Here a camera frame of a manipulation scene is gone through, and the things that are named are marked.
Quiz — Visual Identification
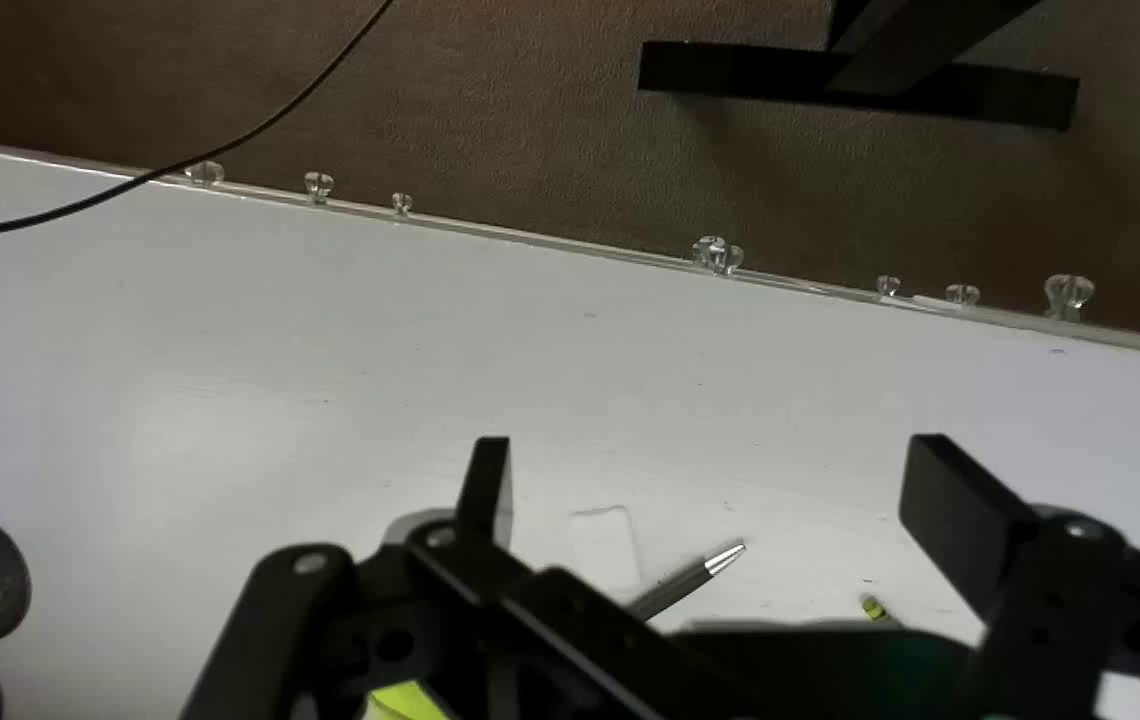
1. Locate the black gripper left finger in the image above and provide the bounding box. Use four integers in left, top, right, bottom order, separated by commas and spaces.
179, 432, 732, 720

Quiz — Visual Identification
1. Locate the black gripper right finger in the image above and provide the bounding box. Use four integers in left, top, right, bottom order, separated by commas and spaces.
895, 432, 1140, 720

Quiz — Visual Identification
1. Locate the black pen with silver tip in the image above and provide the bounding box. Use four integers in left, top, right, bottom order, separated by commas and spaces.
618, 537, 750, 629

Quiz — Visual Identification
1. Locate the black floor stand base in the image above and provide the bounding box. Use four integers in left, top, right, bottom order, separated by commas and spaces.
634, 0, 1083, 136

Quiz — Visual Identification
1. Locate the thin black cable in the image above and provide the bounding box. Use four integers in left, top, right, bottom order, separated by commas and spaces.
0, 0, 400, 250

